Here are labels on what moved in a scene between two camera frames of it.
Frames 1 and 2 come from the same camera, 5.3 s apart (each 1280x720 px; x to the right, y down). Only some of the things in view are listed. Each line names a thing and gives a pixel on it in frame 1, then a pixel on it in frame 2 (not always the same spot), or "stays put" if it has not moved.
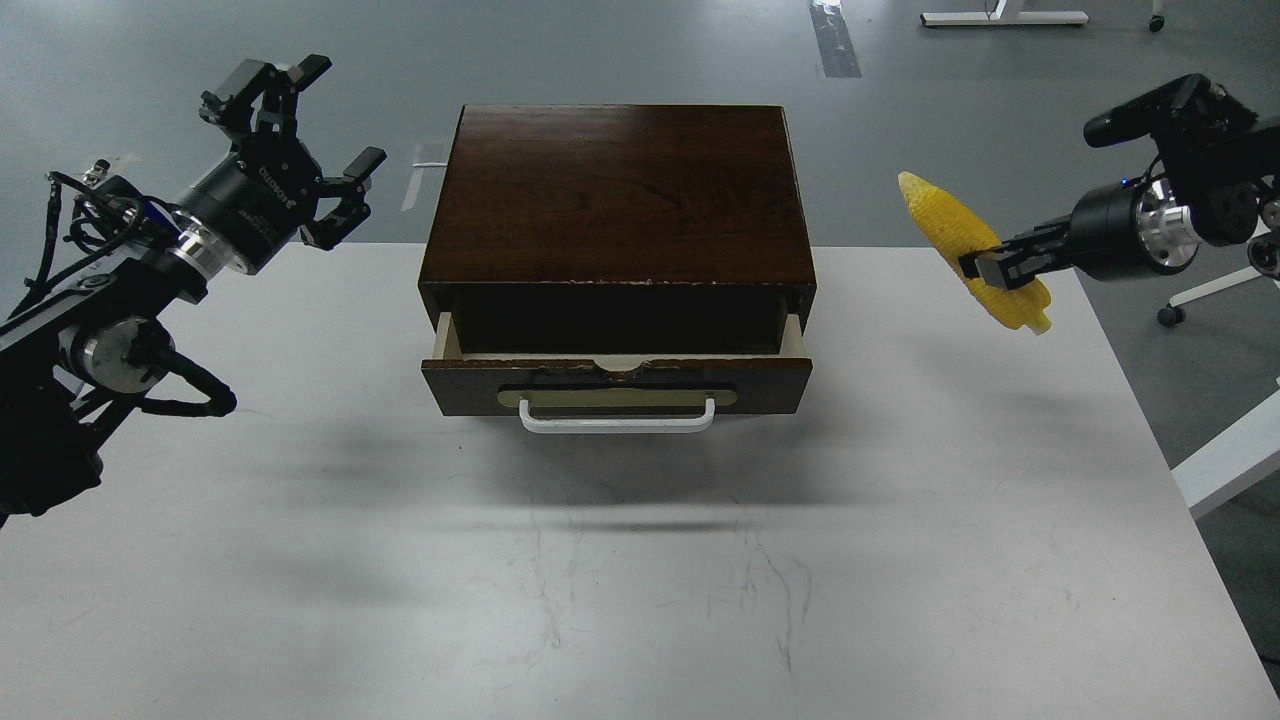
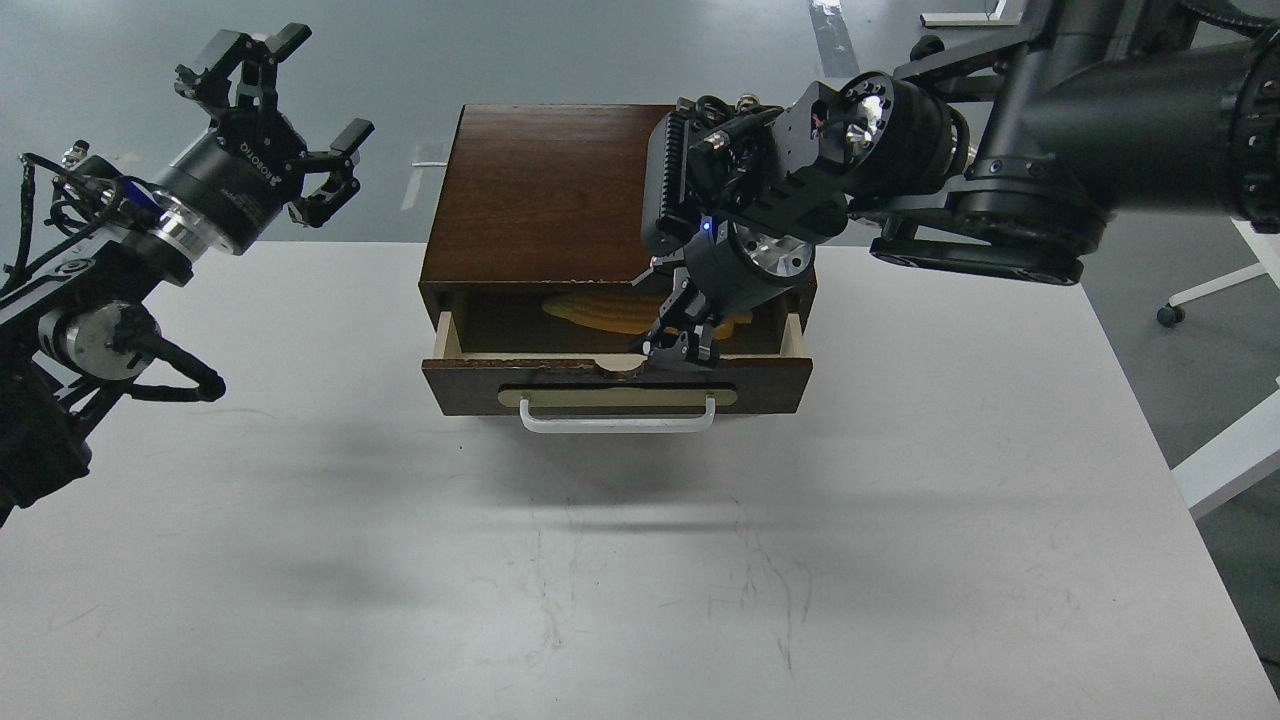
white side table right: [1215, 470] stays put
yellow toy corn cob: [962, 231] -> [631, 312]
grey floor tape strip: [835, 44] stays put
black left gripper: [256, 198] -> [231, 184]
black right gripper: [1117, 231] -> [728, 266]
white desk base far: [996, 17] stays put
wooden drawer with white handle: [564, 393] stays put
